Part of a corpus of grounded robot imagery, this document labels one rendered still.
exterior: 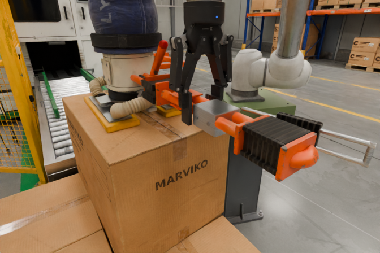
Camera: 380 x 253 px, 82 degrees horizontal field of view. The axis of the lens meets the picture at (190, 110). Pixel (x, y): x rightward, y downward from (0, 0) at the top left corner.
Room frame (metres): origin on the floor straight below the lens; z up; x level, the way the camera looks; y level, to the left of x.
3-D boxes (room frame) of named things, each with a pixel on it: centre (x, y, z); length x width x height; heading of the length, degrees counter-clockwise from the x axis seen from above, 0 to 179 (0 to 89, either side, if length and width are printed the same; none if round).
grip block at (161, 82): (0.57, 0.07, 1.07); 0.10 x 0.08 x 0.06; 124
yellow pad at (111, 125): (0.73, 0.29, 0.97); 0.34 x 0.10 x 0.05; 34
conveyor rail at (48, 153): (1.86, 1.35, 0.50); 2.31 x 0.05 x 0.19; 35
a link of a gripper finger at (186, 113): (0.42, 0.01, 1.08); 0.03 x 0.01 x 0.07; 33
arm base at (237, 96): (1.26, -0.32, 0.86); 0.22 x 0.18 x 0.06; 7
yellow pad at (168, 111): (0.83, 0.13, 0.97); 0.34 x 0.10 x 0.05; 34
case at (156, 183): (0.77, 0.21, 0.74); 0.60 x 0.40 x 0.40; 38
